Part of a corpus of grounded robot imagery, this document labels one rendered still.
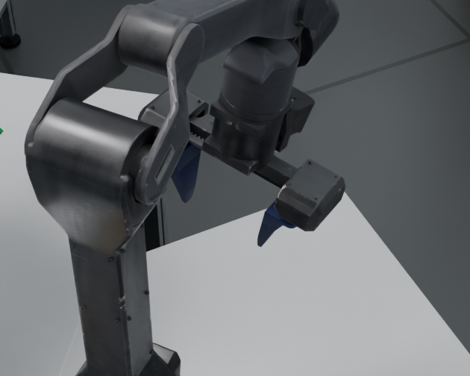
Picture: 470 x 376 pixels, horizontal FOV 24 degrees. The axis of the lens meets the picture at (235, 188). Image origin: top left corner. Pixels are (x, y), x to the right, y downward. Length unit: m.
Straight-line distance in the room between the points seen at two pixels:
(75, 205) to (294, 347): 0.64
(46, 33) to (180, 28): 2.46
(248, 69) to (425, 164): 1.90
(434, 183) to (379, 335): 1.42
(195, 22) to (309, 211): 0.27
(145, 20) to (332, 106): 2.19
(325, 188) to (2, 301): 0.54
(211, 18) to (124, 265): 0.17
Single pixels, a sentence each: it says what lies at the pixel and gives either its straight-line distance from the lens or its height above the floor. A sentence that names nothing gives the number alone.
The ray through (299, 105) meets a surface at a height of 1.25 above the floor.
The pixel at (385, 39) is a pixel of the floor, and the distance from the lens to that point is 3.08.
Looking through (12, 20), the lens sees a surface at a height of 0.08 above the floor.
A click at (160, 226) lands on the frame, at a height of 0.63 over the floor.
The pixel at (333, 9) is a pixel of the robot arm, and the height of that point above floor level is 1.32.
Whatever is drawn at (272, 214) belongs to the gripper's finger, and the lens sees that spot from 0.93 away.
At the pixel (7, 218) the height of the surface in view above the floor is 0.86.
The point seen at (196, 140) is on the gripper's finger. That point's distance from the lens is 0.95.
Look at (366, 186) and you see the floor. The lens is 2.65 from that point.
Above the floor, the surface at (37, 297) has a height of 0.86.
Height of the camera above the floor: 1.89
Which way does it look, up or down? 46 degrees down
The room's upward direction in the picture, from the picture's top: straight up
